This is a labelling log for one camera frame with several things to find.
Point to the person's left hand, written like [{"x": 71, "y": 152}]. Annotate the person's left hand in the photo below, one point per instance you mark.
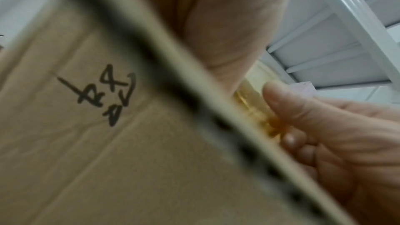
[{"x": 225, "y": 16}]

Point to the person's right hand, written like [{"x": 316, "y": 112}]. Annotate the person's right hand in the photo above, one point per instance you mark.
[{"x": 350, "y": 150}]

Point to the round gold tin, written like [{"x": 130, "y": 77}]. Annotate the round gold tin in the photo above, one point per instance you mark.
[{"x": 253, "y": 103}]

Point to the brown cardboard box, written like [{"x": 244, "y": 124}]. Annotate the brown cardboard box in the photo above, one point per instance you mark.
[{"x": 93, "y": 145}]

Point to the white metal shelving rack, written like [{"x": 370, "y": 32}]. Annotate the white metal shelving rack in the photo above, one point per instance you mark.
[{"x": 343, "y": 16}]

